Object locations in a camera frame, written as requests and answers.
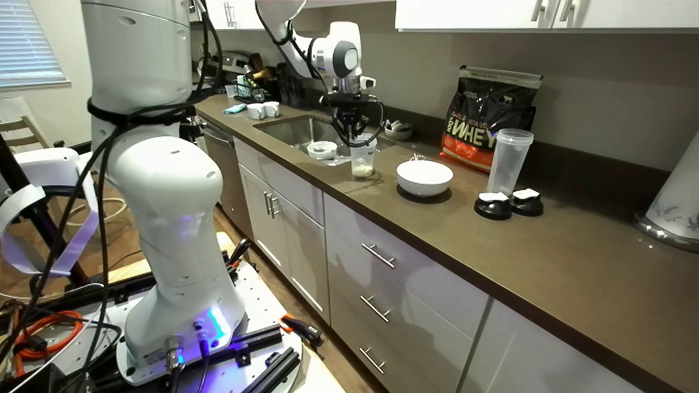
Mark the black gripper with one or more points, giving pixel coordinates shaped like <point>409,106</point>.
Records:
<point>349,117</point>

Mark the clear bottle with white powder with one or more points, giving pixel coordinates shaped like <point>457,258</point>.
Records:
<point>362,162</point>

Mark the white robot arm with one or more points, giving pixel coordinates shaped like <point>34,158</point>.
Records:
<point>140,93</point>

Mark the stainless steel sink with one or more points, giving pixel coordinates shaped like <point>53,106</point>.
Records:
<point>319,141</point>

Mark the white ceramic bowl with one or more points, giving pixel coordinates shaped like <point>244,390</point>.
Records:
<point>421,177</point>

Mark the white cup pair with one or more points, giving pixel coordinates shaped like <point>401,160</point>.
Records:
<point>263,111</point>

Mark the black whey protein bag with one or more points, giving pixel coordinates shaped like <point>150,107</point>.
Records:
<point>486,102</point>

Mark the tall clear plastic container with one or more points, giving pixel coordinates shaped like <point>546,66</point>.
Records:
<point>510,155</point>

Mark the black lid with white top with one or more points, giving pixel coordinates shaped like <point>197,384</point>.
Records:
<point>491,206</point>

